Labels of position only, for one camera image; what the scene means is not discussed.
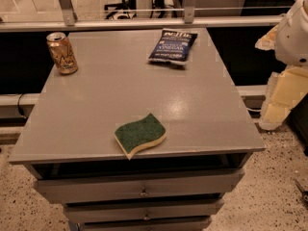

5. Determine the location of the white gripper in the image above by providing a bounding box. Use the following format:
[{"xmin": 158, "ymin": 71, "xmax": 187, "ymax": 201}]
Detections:
[{"xmin": 255, "ymin": 26, "xmax": 308, "ymax": 131}]

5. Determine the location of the blue chip bag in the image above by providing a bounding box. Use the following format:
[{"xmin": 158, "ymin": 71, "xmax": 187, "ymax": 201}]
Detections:
[{"xmin": 148, "ymin": 29, "xmax": 197, "ymax": 65}]

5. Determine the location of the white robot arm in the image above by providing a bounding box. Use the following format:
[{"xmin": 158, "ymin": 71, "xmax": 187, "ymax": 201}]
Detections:
[{"xmin": 255, "ymin": 0, "xmax": 308, "ymax": 131}]

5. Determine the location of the green yellow sponge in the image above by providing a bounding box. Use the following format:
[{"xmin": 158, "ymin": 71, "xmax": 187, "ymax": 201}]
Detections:
[{"xmin": 115, "ymin": 114, "xmax": 167, "ymax": 160}]

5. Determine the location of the grey drawer cabinet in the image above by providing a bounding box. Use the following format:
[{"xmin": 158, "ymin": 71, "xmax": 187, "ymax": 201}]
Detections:
[{"xmin": 8, "ymin": 28, "xmax": 267, "ymax": 231}]

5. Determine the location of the black office chair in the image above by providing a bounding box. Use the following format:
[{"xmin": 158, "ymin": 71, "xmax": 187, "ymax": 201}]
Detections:
[{"xmin": 97, "ymin": 0, "xmax": 137, "ymax": 20}]

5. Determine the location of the middle grey drawer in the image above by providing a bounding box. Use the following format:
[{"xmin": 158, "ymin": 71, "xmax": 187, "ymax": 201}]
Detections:
[{"xmin": 64, "ymin": 197, "xmax": 224, "ymax": 223}]

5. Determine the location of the grey drawer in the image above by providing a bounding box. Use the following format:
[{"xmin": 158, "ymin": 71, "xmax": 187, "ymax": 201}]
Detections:
[
  {"xmin": 64, "ymin": 197, "xmax": 224, "ymax": 223},
  {"xmin": 35, "ymin": 168, "xmax": 244, "ymax": 203},
  {"xmin": 76, "ymin": 217, "xmax": 212, "ymax": 231}
]

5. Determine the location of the bottom grey drawer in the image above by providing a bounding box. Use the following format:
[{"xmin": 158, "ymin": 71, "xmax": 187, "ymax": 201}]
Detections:
[{"xmin": 76, "ymin": 217, "xmax": 212, "ymax": 231}]

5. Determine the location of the gold soda can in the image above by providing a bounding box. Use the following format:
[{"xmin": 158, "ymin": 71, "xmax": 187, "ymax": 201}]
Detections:
[{"xmin": 46, "ymin": 32, "xmax": 78, "ymax": 75}]

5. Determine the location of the top grey drawer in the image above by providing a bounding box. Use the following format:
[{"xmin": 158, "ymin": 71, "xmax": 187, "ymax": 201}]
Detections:
[{"xmin": 35, "ymin": 168, "xmax": 244, "ymax": 203}]

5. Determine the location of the metal railing frame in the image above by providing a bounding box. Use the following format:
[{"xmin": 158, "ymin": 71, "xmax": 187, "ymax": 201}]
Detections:
[{"xmin": 0, "ymin": 0, "xmax": 295, "ymax": 33}]

